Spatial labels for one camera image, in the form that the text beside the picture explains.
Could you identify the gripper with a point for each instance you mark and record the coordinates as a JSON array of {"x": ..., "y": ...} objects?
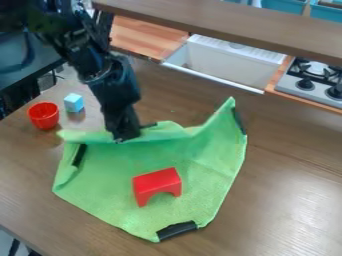
[{"x": 116, "y": 100}]

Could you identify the green cloth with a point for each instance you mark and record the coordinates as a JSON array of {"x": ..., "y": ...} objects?
[{"x": 187, "y": 156}]

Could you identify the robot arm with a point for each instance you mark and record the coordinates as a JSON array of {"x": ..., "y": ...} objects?
[{"x": 84, "y": 40}]

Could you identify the light blue cube block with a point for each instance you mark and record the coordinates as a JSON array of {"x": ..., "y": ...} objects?
[{"x": 74, "y": 102}]

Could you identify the red cup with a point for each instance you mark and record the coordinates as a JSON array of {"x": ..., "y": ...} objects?
[{"x": 43, "y": 115}]

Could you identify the red arch block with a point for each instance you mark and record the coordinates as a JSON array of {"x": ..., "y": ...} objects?
[{"x": 156, "y": 186}]

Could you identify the toy sink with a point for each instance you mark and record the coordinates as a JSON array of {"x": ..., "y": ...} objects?
[{"x": 227, "y": 61}]

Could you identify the toy stove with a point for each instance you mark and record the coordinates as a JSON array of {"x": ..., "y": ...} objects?
[{"x": 314, "y": 83}]

